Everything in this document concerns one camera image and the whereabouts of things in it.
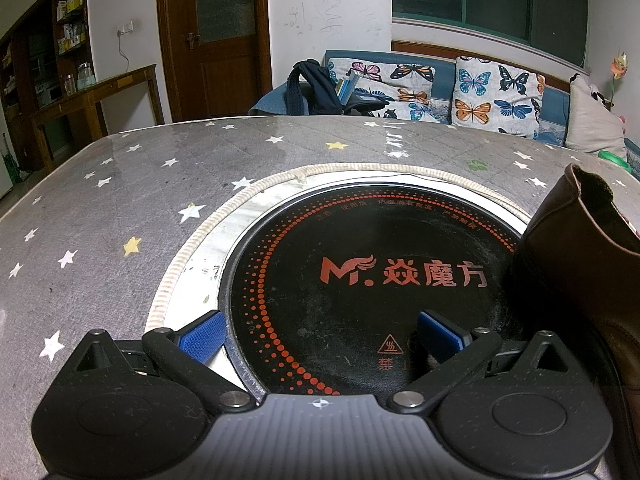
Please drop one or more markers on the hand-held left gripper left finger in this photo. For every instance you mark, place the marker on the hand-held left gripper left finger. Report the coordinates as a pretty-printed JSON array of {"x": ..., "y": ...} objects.
[{"x": 202, "y": 335}]

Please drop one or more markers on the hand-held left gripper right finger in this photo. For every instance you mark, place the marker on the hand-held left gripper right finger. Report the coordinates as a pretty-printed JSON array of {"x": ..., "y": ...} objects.
[{"x": 442, "y": 335}]

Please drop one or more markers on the brown leather shoe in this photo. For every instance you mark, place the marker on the brown leather shoe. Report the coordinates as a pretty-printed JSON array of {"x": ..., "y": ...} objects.
[{"x": 575, "y": 270}]

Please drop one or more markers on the round black induction cooktop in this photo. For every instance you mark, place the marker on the round black induction cooktop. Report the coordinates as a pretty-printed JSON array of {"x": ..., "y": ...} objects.
[{"x": 350, "y": 230}]

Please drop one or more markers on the grey star-print tablecloth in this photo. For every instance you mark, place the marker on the grey star-print tablecloth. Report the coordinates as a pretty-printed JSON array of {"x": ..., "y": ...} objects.
[{"x": 150, "y": 175}]

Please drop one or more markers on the green round toy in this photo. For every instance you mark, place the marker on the green round toy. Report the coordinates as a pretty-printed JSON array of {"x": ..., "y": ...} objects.
[{"x": 614, "y": 158}]

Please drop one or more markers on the blue corner sofa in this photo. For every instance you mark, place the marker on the blue corner sofa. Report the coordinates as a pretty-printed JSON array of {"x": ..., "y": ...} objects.
[{"x": 555, "y": 105}]

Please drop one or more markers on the grey pillow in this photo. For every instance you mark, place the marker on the grey pillow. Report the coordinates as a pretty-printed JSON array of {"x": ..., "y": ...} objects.
[{"x": 592, "y": 125}]

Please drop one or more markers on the wooden side table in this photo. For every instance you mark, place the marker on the wooden side table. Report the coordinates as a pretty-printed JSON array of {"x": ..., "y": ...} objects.
[{"x": 110, "y": 82}]

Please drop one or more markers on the dark blue backpack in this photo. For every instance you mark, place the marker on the dark blue backpack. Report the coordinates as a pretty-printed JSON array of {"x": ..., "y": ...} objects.
[{"x": 315, "y": 85}]

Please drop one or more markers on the brown wooden door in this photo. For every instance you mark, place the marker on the brown wooden door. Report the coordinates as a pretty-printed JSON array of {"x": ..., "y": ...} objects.
[{"x": 220, "y": 60}]

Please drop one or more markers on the glass jar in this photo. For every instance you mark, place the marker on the glass jar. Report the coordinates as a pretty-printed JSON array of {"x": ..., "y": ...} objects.
[
  {"x": 86, "y": 76},
  {"x": 68, "y": 85}
]

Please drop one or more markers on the panda plush toy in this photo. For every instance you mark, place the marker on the panda plush toy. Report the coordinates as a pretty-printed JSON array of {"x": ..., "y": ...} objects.
[{"x": 600, "y": 95}]

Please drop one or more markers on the orange paper flower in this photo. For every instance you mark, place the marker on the orange paper flower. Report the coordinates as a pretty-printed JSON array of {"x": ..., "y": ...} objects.
[{"x": 619, "y": 65}]

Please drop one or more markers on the wooden display cabinet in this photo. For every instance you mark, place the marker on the wooden display cabinet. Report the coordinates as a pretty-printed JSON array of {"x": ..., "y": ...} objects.
[{"x": 45, "y": 50}]

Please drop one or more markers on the dark glass window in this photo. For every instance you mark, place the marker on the dark glass window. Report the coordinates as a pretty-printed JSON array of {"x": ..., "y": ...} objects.
[{"x": 490, "y": 0}]

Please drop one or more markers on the white wall socket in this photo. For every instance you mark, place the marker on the white wall socket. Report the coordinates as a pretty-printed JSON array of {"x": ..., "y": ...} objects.
[{"x": 126, "y": 27}]

